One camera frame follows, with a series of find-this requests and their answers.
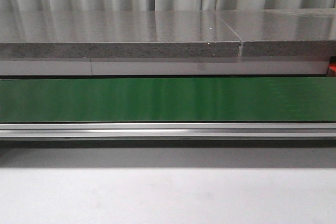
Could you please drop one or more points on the green conveyor belt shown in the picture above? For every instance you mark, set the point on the green conveyor belt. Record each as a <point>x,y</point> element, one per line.
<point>168,99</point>

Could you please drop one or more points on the grey stone slab right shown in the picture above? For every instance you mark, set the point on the grey stone slab right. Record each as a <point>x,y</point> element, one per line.
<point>306,33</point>

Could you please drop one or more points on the grey stone countertop slab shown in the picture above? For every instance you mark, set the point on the grey stone countertop slab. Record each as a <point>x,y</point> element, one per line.
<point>112,34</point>

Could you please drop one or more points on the white cabinet front panel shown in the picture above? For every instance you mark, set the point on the white cabinet front panel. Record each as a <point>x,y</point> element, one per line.
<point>163,66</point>

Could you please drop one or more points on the red object at right edge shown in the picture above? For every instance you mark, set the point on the red object at right edge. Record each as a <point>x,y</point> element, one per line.
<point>332,70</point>

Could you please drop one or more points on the aluminium conveyor side rail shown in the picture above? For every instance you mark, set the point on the aluminium conveyor side rail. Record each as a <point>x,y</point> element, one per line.
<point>176,131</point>

